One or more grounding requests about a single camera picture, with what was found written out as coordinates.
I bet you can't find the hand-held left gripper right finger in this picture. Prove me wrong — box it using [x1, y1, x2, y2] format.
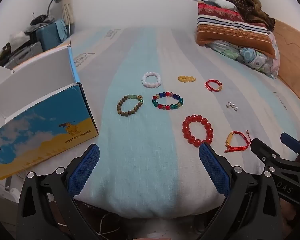
[199, 142, 283, 240]

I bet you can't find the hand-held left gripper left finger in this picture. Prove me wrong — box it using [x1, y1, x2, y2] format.
[16, 144, 100, 240]

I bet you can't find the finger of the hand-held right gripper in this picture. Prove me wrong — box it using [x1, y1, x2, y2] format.
[250, 137, 282, 166]
[280, 132, 300, 156]

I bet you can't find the red cord bracelet gold tube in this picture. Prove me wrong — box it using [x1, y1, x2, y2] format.
[224, 130, 252, 153]

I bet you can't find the blue and yellow cardboard box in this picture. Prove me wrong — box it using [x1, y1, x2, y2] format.
[0, 45, 99, 180]

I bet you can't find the striped blue and grey bedsheet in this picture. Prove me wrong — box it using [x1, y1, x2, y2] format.
[5, 26, 300, 220]

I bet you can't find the floral quilt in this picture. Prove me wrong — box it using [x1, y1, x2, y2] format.
[206, 31, 280, 79]

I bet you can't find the red and orange striped pillow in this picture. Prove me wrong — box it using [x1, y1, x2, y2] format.
[196, 1, 277, 57]

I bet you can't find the grey suitcase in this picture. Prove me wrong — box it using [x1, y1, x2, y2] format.
[2, 41, 43, 68]

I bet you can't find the teal suitcase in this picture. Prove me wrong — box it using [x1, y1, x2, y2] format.
[36, 19, 68, 52]

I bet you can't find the brown fur garment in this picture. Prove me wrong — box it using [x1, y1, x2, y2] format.
[226, 0, 276, 30]

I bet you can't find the white plastic bag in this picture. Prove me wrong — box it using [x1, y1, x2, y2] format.
[9, 31, 30, 45]

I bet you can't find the grey pillow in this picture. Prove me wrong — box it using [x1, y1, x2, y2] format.
[214, 0, 238, 10]

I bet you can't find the beige curtain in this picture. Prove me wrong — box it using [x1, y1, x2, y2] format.
[61, 1, 75, 34]

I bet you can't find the dark bag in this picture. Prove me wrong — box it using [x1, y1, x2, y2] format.
[30, 14, 56, 27]

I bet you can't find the large red bead bracelet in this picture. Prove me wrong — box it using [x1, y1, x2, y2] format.
[182, 114, 214, 147]

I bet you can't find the brown wooden bead bracelet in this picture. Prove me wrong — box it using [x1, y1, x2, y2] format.
[117, 94, 144, 117]

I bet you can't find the red cord bracelet gold bead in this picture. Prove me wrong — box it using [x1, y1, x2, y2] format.
[205, 79, 223, 92]

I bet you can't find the multicolour glass bead bracelet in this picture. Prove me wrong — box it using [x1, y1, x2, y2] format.
[151, 91, 184, 110]

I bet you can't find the white bead bracelet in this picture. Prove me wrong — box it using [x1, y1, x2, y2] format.
[141, 71, 162, 88]

